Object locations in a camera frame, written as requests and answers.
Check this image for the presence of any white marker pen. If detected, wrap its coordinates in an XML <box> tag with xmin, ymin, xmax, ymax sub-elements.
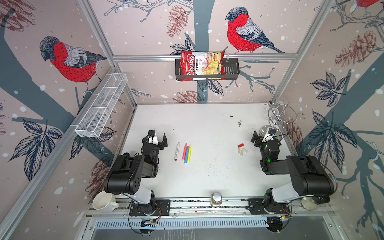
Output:
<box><xmin>174</xmin><ymin>142</ymin><xmax>180</xmax><ymax>161</ymax></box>

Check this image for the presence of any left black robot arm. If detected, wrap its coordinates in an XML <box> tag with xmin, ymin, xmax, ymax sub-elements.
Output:
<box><xmin>104</xmin><ymin>130</ymin><xmax>170</xmax><ymax>217</ymax></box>

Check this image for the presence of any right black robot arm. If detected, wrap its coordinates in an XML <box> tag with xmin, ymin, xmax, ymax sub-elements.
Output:
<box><xmin>251</xmin><ymin>131</ymin><xmax>336</xmax><ymax>214</ymax></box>

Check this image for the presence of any pink pen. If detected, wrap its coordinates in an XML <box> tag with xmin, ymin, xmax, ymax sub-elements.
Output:
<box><xmin>182</xmin><ymin>143</ymin><xmax>188</xmax><ymax>162</ymax></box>

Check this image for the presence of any yellow pen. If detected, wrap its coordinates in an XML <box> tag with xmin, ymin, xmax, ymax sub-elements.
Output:
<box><xmin>188</xmin><ymin>145</ymin><xmax>192</xmax><ymax>163</ymax></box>

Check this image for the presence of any blue pen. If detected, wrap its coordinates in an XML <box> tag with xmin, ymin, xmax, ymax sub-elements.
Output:
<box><xmin>184</xmin><ymin>146</ymin><xmax>190</xmax><ymax>164</ymax></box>

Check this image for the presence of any chrome spiral glass holder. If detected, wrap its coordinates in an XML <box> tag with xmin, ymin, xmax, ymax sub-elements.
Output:
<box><xmin>260</xmin><ymin>97</ymin><xmax>306</xmax><ymax>141</ymax></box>

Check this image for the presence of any red cassava chips bag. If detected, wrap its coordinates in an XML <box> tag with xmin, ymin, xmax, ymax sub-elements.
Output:
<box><xmin>180</xmin><ymin>51</ymin><xmax>225</xmax><ymax>82</ymax></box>

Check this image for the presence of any right jar black lid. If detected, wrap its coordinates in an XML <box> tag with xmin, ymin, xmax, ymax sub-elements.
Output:
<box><xmin>301</xmin><ymin>196</ymin><xmax>330</xmax><ymax>211</ymax></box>

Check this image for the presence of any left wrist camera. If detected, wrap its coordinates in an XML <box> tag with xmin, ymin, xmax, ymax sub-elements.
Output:
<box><xmin>148</xmin><ymin>134</ymin><xmax>159</xmax><ymax>145</ymax></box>

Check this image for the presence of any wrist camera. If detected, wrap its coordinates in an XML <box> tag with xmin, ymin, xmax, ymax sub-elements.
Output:
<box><xmin>263</xmin><ymin>127</ymin><xmax>278</xmax><ymax>143</ymax></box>
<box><xmin>148</xmin><ymin>134</ymin><xmax>159</xmax><ymax>145</ymax></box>

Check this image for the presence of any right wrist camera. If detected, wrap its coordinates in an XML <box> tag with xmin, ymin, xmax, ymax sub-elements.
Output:
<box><xmin>263</xmin><ymin>127</ymin><xmax>278</xmax><ymax>143</ymax></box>

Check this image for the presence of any white mesh wall shelf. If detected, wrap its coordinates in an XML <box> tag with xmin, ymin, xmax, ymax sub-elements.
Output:
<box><xmin>75</xmin><ymin>73</ymin><xmax>128</xmax><ymax>138</ymax></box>

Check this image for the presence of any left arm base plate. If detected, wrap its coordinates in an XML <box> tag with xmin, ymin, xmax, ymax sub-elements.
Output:
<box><xmin>129</xmin><ymin>199</ymin><xmax>171</xmax><ymax>217</ymax></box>

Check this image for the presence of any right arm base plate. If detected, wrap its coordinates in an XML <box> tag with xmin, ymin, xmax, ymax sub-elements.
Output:
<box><xmin>246</xmin><ymin>198</ymin><xmax>291</xmax><ymax>215</ymax></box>

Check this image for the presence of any black wire basket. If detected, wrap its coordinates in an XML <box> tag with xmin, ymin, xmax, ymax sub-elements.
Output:
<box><xmin>175</xmin><ymin>58</ymin><xmax>240</xmax><ymax>82</ymax></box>

